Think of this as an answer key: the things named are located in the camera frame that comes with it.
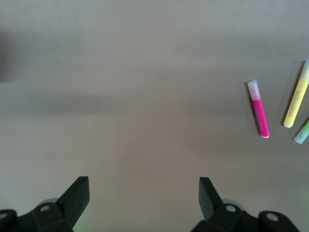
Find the yellow marker pen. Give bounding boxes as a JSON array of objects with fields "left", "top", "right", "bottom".
[{"left": 282, "top": 59, "right": 309, "bottom": 129}]

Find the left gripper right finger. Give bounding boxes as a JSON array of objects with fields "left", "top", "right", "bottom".
[{"left": 193, "top": 177, "right": 244, "bottom": 232}]

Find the green marker pen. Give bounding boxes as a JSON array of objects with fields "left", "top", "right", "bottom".
[{"left": 293, "top": 118, "right": 309, "bottom": 145}]

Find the pink marker pen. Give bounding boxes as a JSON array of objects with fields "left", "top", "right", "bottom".
[{"left": 247, "top": 80, "right": 270, "bottom": 139}]

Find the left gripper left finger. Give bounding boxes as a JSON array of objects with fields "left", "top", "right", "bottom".
[{"left": 31, "top": 176, "right": 90, "bottom": 232}]

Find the brown table cover mat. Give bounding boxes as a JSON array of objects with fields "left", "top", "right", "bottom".
[{"left": 0, "top": 0, "right": 309, "bottom": 232}]

